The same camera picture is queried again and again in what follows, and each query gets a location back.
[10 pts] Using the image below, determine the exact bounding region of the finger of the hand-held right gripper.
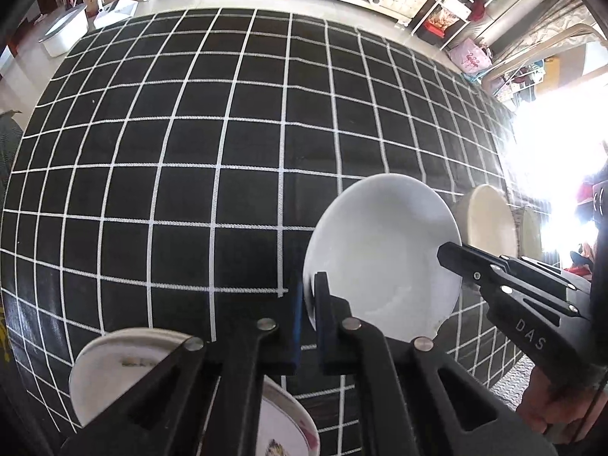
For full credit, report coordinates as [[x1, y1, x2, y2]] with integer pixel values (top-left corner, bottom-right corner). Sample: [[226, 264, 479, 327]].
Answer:
[[437, 242, 592, 295], [476, 271, 591, 319]]

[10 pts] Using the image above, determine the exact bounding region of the plain white plate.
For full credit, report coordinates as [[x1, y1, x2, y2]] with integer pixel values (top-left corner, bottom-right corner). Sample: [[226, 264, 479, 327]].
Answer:
[[69, 327, 205, 428]]

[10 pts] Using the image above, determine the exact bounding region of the white bowl with pink print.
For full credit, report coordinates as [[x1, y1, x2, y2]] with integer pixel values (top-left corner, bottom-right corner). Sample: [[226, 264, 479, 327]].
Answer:
[[302, 173, 463, 343]]

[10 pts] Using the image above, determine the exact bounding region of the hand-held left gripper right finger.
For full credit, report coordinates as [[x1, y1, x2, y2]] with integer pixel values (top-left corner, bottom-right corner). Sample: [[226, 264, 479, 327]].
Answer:
[[313, 272, 559, 456]]

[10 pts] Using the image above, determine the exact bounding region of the beige patterned curtain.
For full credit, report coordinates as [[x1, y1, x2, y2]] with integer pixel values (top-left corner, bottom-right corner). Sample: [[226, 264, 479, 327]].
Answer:
[[518, 0, 594, 58]]

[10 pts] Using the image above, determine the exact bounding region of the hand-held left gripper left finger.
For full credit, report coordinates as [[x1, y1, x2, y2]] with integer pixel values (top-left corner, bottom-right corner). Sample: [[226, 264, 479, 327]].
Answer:
[[59, 282, 305, 456]]

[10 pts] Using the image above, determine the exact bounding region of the white plate with pink petals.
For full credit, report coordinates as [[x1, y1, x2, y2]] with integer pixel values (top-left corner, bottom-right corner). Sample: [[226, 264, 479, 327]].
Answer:
[[259, 375, 320, 456]]

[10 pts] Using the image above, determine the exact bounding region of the pink bag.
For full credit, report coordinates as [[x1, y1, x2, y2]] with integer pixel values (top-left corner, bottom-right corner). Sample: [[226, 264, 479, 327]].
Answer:
[[449, 38, 492, 73]]

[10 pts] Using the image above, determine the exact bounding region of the white tower air conditioner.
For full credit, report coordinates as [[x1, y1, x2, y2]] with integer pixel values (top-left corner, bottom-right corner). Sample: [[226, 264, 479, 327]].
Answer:
[[487, 0, 566, 55]]

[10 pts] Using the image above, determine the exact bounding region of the white dustpan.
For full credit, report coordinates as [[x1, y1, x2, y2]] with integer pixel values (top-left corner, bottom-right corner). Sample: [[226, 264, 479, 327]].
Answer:
[[92, 0, 138, 29]]

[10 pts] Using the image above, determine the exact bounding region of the white mop bucket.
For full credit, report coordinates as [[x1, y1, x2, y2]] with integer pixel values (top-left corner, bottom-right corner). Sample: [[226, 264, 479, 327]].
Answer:
[[38, 4, 90, 57]]

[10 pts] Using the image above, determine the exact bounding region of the arched patterned board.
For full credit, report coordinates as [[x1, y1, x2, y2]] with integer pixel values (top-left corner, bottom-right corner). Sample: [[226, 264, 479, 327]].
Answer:
[[482, 23, 608, 100]]

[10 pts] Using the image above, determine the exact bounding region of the small dark patterned bowl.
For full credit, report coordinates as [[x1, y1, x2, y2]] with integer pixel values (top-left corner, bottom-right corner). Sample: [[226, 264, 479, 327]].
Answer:
[[515, 205, 545, 261]]

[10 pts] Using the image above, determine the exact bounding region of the person's right hand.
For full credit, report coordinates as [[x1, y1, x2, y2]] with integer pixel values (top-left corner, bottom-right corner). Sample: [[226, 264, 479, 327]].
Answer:
[[518, 368, 594, 442]]

